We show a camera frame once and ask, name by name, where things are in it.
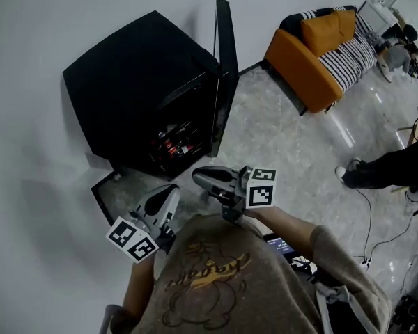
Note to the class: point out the black smartphone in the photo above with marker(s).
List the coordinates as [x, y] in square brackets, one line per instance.
[277, 245]

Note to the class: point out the striped black white blanket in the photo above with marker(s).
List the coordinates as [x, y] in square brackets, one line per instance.
[348, 63]

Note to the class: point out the white power strip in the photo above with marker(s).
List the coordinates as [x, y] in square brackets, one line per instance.
[365, 263]

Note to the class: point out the person's brown printed shirt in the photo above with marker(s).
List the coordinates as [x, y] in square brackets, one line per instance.
[230, 273]

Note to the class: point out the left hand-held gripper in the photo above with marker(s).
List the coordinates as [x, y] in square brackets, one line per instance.
[132, 240]

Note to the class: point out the white cabinet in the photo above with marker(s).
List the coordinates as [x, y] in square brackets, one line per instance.
[376, 14]

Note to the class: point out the person's left forearm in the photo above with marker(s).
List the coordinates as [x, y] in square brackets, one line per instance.
[137, 291]

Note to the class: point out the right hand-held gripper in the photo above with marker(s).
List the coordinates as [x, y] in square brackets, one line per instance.
[259, 195]

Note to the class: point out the large orange cushion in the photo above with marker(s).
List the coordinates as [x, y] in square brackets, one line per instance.
[318, 33]

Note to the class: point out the dark bottle red cap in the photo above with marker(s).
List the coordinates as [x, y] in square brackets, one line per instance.
[167, 144]

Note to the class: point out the orange sofa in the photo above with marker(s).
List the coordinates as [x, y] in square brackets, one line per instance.
[299, 68]

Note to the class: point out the person's right forearm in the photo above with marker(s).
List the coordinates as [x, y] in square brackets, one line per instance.
[282, 223]

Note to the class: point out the red label cola bottle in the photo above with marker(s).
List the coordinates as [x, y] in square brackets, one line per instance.
[181, 149]

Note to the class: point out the cream drink packet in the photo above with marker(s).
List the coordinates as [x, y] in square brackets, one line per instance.
[171, 128]

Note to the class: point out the black mini fridge cabinet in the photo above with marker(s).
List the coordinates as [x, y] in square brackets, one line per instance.
[125, 82]

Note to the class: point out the small orange cushion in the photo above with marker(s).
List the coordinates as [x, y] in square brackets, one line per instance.
[346, 24]

